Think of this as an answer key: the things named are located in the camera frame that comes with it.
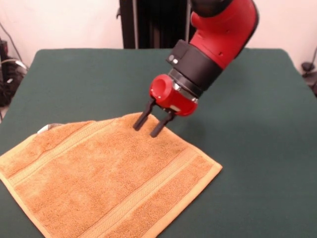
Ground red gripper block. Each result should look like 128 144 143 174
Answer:
133 73 199 138

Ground dark stand foot with knob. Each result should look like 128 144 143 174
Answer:
0 37 28 108
300 61 317 98

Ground tan terry towel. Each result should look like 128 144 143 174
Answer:
0 112 223 238

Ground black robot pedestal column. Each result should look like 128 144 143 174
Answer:
116 0 196 49

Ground dark green table cloth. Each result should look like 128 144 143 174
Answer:
0 48 317 238

